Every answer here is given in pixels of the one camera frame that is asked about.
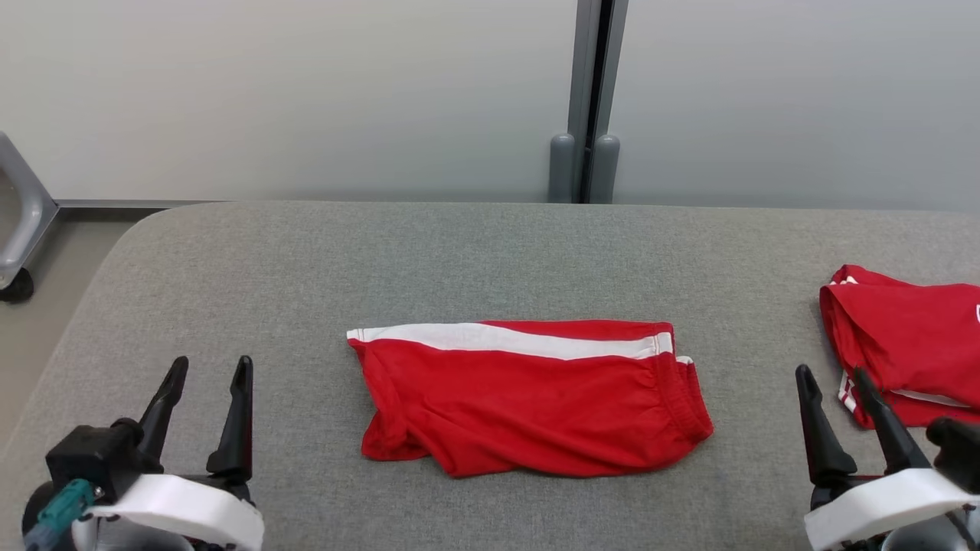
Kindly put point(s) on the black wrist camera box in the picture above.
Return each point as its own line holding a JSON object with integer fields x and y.
{"x": 957, "y": 455}
{"x": 92, "y": 459}

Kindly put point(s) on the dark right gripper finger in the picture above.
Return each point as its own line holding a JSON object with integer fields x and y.
{"x": 823, "y": 444}
{"x": 896, "y": 444}

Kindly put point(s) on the grey cylindrical post foot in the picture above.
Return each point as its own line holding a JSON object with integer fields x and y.
{"x": 606, "y": 172}
{"x": 561, "y": 172}

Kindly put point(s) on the black caster wheel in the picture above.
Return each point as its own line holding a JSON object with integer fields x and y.
{"x": 17, "y": 287}

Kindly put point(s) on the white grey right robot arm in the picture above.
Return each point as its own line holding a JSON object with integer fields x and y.
{"x": 919, "y": 538}

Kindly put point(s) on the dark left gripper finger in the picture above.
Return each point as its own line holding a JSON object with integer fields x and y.
{"x": 237, "y": 436}
{"x": 162, "y": 417}

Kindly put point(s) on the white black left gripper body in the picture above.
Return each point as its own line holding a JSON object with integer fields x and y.
{"x": 214, "y": 509}

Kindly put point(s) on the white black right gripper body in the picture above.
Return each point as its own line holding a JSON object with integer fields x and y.
{"x": 880, "y": 505}

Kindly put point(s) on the grey vertical partition post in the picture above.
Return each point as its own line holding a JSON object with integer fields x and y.
{"x": 580, "y": 69}

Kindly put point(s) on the red shorts with white stripe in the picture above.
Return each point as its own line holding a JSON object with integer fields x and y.
{"x": 536, "y": 405}

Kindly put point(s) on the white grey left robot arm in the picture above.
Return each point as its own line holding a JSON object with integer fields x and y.
{"x": 130, "y": 538}

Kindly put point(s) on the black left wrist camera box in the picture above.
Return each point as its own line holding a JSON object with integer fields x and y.
{"x": 92, "y": 459}

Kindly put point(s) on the grey curved caster leg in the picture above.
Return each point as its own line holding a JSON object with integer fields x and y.
{"x": 38, "y": 214}

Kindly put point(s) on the red shirt with white sleeves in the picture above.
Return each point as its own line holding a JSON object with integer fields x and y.
{"x": 911, "y": 344}

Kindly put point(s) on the grey floor rail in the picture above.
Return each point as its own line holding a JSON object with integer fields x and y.
{"x": 115, "y": 204}

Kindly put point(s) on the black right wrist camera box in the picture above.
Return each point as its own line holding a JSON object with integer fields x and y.
{"x": 957, "y": 455}

